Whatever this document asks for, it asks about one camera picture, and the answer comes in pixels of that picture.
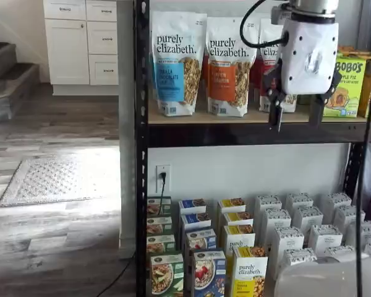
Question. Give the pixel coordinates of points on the green Bobo's snack box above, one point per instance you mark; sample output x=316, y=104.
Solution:
x=349, y=77

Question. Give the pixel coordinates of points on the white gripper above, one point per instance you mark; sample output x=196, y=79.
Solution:
x=309, y=46

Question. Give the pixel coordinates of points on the orange purely elizabeth granola bag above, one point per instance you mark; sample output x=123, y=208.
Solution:
x=204, y=74
x=228, y=62

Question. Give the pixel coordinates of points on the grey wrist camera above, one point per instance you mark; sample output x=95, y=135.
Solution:
x=281, y=14

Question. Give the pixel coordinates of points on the white wall outlet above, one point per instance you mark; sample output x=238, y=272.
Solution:
x=167, y=185

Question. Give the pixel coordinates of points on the brown wooden shelf board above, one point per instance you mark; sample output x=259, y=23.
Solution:
x=204, y=119

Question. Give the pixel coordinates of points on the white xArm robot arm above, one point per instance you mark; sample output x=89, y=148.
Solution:
x=315, y=278

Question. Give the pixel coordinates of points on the blue purely elizabeth granola bag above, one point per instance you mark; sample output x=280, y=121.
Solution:
x=173, y=62

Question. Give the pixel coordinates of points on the blue purely elizabeth box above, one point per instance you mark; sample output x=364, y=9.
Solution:
x=195, y=220
x=191, y=205

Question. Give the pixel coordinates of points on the blue white flax oatmeal box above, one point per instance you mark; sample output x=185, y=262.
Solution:
x=201, y=238
x=208, y=272

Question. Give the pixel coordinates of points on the grey patterned rug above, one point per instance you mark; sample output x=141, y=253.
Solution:
x=49, y=179

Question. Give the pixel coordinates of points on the grey wooden staircase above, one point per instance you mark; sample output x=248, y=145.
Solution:
x=6, y=80

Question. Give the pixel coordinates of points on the black metal shelf rack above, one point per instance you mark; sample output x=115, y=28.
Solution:
x=141, y=154

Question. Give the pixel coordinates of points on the red purely elizabeth granola bag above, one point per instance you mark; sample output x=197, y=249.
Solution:
x=267, y=55

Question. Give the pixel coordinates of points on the green Nature's Path oatmeal box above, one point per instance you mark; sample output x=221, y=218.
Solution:
x=159, y=226
x=160, y=244
x=157, y=206
x=167, y=275

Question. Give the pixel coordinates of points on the white drawer cabinet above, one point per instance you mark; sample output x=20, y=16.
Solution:
x=68, y=46

